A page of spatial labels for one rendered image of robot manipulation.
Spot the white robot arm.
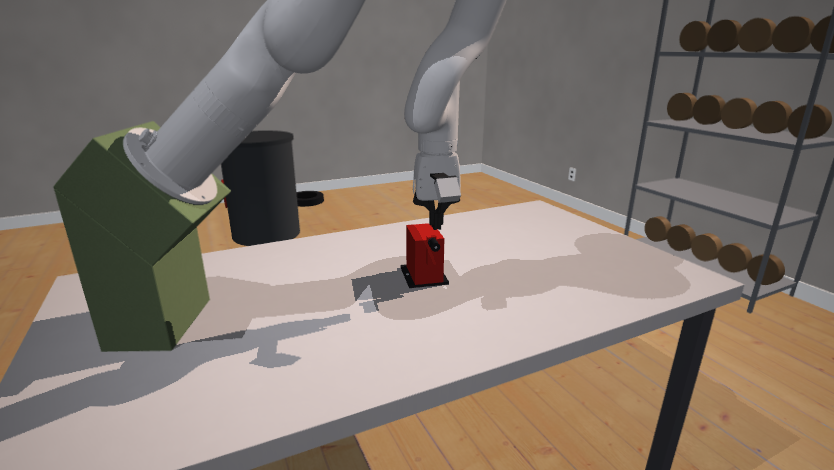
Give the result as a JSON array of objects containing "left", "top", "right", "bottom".
[{"left": 123, "top": 0, "right": 507, "bottom": 205}]

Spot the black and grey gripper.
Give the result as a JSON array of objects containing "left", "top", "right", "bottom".
[{"left": 413, "top": 151, "right": 461, "bottom": 230}]

